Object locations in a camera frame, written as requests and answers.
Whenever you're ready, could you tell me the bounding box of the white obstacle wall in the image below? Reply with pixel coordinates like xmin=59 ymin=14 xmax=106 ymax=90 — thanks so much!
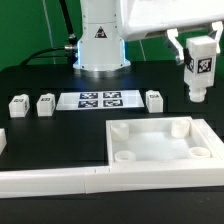
xmin=193 ymin=119 xmax=224 ymax=160
xmin=0 ymin=129 xmax=7 ymax=155
xmin=0 ymin=168 xmax=224 ymax=198

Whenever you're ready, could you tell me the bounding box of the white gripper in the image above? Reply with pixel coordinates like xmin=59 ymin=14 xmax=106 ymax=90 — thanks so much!
xmin=119 ymin=0 xmax=224 ymax=65

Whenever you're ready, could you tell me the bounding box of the white square tabletop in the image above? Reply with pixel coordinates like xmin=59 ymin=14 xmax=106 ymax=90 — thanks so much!
xmin=106 ymin=117 xmax=220 ymax=166

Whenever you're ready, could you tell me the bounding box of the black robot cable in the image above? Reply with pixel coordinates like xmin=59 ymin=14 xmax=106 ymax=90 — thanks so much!
xmin=19 ymin=0 xmax=79 ymax=66

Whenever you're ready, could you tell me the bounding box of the white obstacle front wall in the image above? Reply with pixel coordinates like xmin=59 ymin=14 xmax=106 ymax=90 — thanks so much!
xmin=0 ymin=168 xmax=224 ymax=198

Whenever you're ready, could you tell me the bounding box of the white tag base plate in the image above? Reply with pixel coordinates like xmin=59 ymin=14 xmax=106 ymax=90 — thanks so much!
xmin=56 ymin=90 xmax=144 ymax=111

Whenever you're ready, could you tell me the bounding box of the white obstacle right wall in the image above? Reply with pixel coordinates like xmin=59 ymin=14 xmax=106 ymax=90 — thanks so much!
xmin=193 ymin=119 xmax=224 ymax=160

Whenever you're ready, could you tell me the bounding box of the white obstacle left wall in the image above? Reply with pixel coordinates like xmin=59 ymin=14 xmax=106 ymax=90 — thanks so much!
xmin=0 ymin=129 xmax=7 ymax=155

